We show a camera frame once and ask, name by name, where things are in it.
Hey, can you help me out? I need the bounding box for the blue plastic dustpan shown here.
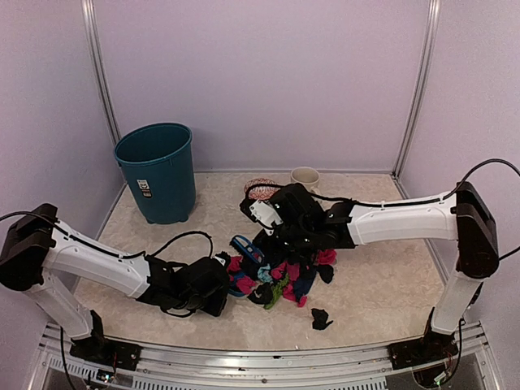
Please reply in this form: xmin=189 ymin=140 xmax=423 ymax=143
xmin=228 ymin=284 xmax=245 ymax=297

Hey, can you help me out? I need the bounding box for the blue hand brush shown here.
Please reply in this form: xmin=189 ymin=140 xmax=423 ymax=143
xmin=230 ymin=235 xmax=265 ymax=266

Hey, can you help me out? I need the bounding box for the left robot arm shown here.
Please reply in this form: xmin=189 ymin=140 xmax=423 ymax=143
xmin=1 ymin=203 xmax=229 ymax=362

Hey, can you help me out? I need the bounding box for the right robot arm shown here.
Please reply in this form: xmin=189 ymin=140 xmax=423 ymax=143
xmin=240 ymin=175 xmax=505 ymax=361

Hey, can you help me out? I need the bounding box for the pile of coloured paper scraps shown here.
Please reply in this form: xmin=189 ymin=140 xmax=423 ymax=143
xmin=227 ymin=245 xmax=337 ymax=307

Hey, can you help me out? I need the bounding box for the patterned red ceramic bowl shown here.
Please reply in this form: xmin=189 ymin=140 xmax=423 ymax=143
xmin=244 ymin=177 xmax=280 ymax=201

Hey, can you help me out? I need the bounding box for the cream ceramic mug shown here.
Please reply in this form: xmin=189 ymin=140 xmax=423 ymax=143
xmin=290 ymin=167 xmax=320 ymax=195

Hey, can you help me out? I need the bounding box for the green paper scrap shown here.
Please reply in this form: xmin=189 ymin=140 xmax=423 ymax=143
xmin=263 ymin=274 xmax=290 ymax=310

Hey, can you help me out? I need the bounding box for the isolated black paper scrap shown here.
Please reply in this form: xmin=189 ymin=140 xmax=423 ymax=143
xmin=311 ymin=308 xmax=333 ymax=331

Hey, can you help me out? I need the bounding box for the teal plastic waste bin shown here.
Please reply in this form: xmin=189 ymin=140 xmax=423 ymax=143
xmin=115 ymin=123 xmax=196 ymax=224

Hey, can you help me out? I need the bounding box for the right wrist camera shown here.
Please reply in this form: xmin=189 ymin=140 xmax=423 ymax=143
xmin=240 ymin=184 xmax=326 ymax=238

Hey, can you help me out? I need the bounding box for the front aluminium rail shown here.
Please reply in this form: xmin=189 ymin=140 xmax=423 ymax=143
xmin=30 ymin=320 xmax=499 ymax=390

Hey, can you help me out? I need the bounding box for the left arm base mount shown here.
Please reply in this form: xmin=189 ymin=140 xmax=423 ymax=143
xmin=70 ymin=310 xmax=142 ymax=371

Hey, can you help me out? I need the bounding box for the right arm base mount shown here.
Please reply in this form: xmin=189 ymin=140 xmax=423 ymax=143
xmin=387 ymin=312 xmax=459 ymax=370

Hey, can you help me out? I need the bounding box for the right aluminium frame post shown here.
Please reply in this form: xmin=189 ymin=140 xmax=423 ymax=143
xmin=392 ymin=0 xmax=441 ymax=181

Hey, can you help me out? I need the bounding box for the aluminium frame post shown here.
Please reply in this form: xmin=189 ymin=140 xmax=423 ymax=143
xmin=80 ymin=0 xmax=121 ymax=145
xmin=392 ymin=0 xmax=441 ymax=181

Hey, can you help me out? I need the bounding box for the left aluminium frame post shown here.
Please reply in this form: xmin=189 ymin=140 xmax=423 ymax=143
xmin=80 ymin=0 xmax=121 ymax=145

